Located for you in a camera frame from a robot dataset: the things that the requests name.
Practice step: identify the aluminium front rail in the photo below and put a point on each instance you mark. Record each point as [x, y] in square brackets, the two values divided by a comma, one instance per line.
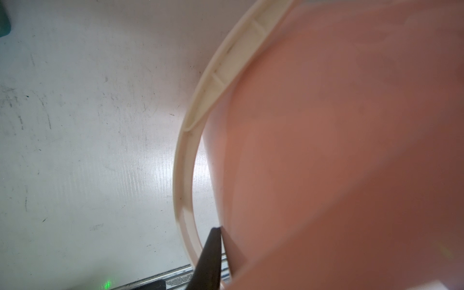
[176, 279]

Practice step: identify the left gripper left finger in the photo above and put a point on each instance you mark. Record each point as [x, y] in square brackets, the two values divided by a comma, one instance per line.
[207, 274]

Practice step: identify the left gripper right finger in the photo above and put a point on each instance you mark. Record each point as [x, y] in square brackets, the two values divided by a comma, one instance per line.
[236, 258]

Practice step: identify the pink plastic bucket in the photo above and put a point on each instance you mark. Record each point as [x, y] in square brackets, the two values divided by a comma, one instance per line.
[328, 139]

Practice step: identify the green tool case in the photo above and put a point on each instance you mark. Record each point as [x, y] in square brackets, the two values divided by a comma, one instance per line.
[5, 25]

